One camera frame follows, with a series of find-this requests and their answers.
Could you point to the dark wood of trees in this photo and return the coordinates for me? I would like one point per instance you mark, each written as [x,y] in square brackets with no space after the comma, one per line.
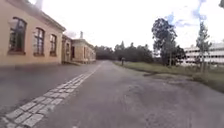
[130,52]

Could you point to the short dark post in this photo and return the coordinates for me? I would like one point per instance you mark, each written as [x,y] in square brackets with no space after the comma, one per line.
[122,61]

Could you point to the slim young tree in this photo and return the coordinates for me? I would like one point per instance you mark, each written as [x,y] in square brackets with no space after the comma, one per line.
[202,41]

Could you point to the small yellow building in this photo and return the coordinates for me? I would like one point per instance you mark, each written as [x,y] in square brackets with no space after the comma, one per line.
[81,50]

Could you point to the grey asphalt ground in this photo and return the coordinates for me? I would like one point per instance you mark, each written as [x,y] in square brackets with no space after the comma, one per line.
[133,100]

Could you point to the broad dark tree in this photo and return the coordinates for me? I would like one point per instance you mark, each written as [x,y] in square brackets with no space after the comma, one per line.
[164,38]

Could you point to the pale cobblestone strip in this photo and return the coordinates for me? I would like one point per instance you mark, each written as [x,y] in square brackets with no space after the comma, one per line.
[43,103]

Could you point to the grass verge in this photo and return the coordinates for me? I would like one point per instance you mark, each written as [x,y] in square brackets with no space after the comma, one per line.
[186,71]

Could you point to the yellow building with arched windows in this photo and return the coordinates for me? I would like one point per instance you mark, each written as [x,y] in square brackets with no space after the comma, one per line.
[30,36]

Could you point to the grey paved forecourt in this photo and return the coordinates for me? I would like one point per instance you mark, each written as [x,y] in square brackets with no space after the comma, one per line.
[36,81]

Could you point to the white multi-storey building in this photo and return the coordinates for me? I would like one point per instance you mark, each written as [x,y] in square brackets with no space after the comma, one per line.
[208,53]

